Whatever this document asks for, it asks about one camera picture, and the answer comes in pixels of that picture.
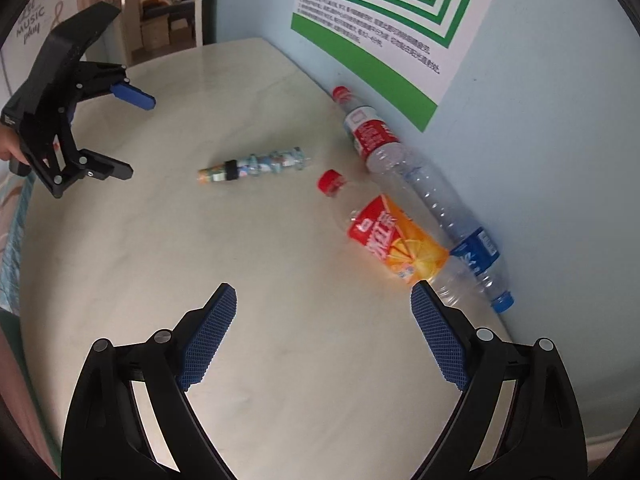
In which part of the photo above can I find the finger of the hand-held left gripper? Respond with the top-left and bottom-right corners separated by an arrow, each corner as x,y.
65,146 -> 135,187
70,61 -> 157,111

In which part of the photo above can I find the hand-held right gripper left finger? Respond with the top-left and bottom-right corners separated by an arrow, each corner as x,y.
61,282 -> 238,480

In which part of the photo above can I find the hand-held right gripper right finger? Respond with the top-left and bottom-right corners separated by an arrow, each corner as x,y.
410,280 -> 588,480

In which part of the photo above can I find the orange label bottle red cap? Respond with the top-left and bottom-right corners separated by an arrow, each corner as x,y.
318,169 -> 476,311

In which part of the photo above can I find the small bottle with black band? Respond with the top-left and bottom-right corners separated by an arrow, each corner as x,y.
196,146 -> 312,186

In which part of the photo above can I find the person's left hand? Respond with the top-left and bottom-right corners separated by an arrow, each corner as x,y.
0,125 -> 24,162

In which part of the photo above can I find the wooden cabinet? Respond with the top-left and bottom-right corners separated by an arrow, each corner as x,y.
139,20 -> 170,52

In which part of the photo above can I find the white wardrobe with guitar print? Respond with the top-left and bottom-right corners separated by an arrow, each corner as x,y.
0,0 -> 132,98

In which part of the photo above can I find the brown cardboard box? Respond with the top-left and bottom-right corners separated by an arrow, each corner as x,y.
169,22 -> 197,46

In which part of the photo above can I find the blue label clear water bottle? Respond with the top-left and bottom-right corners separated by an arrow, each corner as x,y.
440,225 -> 516,313

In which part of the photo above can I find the dark blue sofa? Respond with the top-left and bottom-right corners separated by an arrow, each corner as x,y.
141,0 -> 197,23

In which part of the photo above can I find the dark green door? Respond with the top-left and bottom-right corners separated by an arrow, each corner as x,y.
196,0 -> 219,47

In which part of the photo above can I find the striped patchwork blanket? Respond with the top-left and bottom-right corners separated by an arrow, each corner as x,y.
0,180 -> 33,311

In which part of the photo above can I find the person's pink shirt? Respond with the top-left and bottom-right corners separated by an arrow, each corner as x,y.
0,310 -> 61,466

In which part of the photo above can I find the red label clear water bottle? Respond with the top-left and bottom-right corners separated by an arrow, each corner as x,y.
331,85 -> 478,246

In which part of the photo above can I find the green striped wall poster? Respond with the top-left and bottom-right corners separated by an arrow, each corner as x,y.
290,0 -> 488,133

